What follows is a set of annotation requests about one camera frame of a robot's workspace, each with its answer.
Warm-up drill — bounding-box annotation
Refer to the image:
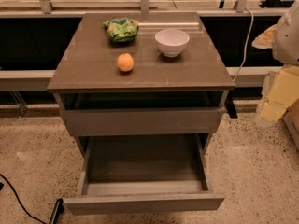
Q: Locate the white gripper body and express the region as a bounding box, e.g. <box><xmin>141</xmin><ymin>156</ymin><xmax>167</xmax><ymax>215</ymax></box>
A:
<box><xmin>263</xmin><ymin>65</ymin><xmax>299</xmax><ymax>109</ymax></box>

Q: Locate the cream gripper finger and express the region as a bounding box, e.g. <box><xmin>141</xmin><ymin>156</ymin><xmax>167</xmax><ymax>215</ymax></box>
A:
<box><xmin>254</xmin><ymin>102</ymin><xmax>286</xmax><ymax>128</ymax></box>
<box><xmin>252</xmin><ymin>24</ymin><xmax>277</xmax><ymax>49</ymax></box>

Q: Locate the orange fruit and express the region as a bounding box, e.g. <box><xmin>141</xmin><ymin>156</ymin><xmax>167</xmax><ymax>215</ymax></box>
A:
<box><xmin>117</xmin><ymin>53</ymin><xmax>134</xmax><ymax>72</ymax></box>

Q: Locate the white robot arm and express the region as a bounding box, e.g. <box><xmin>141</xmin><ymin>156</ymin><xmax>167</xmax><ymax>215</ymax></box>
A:
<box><xmin>252</xmin><ymin>0</ymin><xmax>299</xmax><ymax>122</ymax></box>

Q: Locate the grey drawer cabinet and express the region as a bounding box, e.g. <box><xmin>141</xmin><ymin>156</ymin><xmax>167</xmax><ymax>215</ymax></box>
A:
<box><xmin>46</xmin><ymin>11</ymin><xmax>239</xmax><ymax>217</ymax></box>

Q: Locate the open middle drawer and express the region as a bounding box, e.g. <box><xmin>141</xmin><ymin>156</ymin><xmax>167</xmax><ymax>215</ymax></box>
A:
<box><xmin>64</xmin><ymin>134</ymin><xmax>224</xmax><ymax>215</ymax></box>

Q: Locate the closed top drawer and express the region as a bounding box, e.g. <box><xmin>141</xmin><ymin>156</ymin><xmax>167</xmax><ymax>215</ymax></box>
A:
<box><xmin>61</xmin><ymin>107</ymin><xmax>224</xmax><ymax>136</ymax></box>

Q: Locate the white ceramic bowl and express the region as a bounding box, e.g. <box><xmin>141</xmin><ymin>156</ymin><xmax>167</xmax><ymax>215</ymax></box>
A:
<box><xmin>155</xmin><ymin>29</ymin><xmax>190</xmax><ymax>57</ymax></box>

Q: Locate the black cabinet foot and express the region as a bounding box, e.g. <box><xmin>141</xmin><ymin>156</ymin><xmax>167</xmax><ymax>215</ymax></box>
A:
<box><xmin>49</xmin><ymin>199</ymin><xmax>64</xmax><ymax>224</ymax></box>

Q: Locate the white hanging cable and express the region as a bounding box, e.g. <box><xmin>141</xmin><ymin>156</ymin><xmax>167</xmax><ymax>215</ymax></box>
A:
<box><xmin>232</xmin><ymin>7</ymin><xmax>255</xmax><ymax>82</ymax></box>

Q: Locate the metal railing frame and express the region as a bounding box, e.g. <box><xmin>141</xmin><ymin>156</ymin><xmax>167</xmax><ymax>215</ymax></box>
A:
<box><xmin>0</xmin><ymin>0</ymin><xmax>299</xmax><ymax>19</ymax></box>

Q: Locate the black floor cable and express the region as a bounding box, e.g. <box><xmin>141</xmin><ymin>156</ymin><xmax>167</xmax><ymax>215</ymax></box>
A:
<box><xmin>0</xmin><ymin>173</ymin><xmax>48</xmax><ymax>224</ymax></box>

